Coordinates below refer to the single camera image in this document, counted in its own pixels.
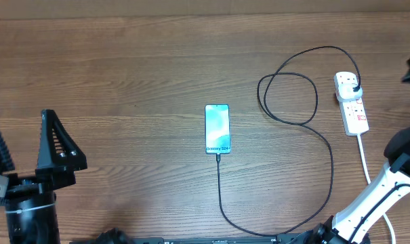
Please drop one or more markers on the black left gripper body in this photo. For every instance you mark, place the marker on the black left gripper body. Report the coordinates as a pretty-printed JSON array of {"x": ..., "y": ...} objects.
[{"x": 44, "y": 182}]

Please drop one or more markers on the blue screen smartphone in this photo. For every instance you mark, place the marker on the blue screen smartphone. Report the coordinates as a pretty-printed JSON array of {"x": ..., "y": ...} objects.
[{"x": 217, "y": 129}]

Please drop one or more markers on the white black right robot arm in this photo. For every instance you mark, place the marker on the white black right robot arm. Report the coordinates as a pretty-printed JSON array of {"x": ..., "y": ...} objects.
[{"x": 351, "y": 225}]

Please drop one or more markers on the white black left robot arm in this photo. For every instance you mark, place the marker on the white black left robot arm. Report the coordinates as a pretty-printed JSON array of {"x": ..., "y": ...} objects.
[{"x": 30, "y": 201}]

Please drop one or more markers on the white charger plug adapter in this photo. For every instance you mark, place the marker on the white charger plug adapter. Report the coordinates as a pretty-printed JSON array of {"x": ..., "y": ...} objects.
[{"x": 347, "y": 92}]

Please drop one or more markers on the white power strip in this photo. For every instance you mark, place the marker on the white power strip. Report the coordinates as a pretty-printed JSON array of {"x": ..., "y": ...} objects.
[{"x": 353, "y": 113}]

